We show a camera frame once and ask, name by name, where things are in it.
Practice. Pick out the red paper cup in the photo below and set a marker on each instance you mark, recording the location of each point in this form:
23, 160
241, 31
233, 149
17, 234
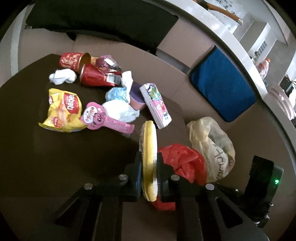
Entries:
74, 61

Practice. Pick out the dark brown table mat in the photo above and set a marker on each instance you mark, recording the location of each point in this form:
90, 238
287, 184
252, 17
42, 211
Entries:
41, 169

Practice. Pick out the wok with wooden handle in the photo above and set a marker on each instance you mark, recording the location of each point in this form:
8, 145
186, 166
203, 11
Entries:
212, 7

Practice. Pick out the pink pig candy wrapper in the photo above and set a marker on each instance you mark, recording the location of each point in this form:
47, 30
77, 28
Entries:
95, 117

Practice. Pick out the white blue tissue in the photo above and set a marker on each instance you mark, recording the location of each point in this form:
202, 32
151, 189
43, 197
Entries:
117, 104

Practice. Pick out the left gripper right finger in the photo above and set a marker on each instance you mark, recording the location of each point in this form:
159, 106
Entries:
203, 213

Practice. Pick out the kitchen countertop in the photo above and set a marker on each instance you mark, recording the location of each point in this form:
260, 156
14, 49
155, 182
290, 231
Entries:
198, 15

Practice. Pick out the beige plastic trash bag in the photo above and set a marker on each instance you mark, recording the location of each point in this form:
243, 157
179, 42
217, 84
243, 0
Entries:
208, 138

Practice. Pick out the yellow wafer snack bag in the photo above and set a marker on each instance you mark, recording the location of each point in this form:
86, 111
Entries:
64, 112

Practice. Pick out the silver purple foil wrapper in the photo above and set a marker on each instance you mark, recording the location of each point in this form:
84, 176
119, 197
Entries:
107, 62

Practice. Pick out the pink milk carton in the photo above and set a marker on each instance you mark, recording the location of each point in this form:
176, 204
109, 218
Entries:
156, 105

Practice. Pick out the crushed red soda can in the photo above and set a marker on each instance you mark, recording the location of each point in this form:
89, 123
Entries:
93, 76

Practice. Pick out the pink plastic colander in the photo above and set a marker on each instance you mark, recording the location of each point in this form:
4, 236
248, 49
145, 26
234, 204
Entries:
285, 101

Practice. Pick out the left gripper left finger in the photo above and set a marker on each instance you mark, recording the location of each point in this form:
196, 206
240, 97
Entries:
94, 212

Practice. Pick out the red drink bottle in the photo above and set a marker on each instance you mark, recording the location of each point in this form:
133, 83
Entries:
263, 68

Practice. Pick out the blue towel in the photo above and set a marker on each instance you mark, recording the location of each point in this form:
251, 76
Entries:
222, 85

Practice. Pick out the black cloth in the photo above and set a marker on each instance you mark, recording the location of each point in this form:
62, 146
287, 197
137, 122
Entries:
137, 23

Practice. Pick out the purple pink eggplant sponge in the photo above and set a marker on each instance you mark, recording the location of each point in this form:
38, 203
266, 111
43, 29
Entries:
137, 101

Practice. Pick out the black knife holder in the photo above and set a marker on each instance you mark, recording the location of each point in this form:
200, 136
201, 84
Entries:
287, 85

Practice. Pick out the red plastic bag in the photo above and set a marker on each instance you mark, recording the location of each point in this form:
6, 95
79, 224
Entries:
180, 170

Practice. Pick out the yellow round sponge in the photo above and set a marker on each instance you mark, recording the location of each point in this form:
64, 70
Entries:
148, 146

